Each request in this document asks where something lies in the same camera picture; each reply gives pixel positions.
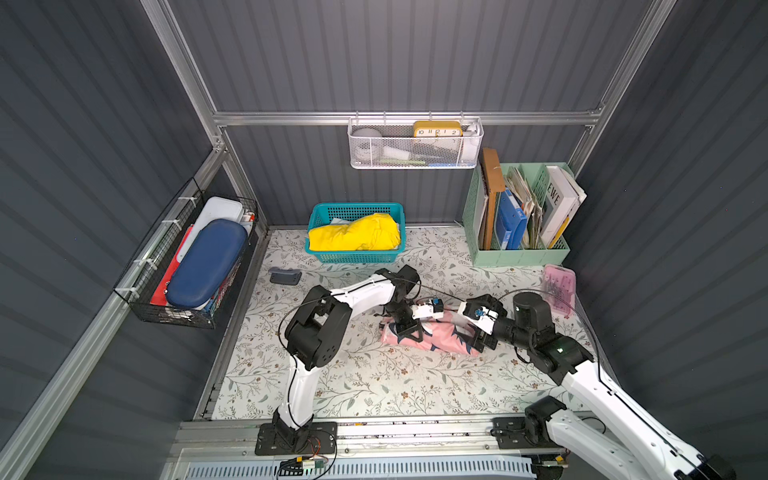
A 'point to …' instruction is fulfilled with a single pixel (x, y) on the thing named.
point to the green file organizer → (475, 219)
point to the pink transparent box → (560, 287)
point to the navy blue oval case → (207, 263)
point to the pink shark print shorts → (443, 334)
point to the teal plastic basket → (346, 213)
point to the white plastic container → (213, 209)
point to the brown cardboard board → (495, 183)
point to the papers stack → (519, 187)
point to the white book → (562, 196)
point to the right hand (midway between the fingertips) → (472, 310)
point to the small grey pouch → (291, 276)
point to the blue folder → (511, 222)
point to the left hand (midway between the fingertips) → (419, 338)
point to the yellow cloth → (372, 232)
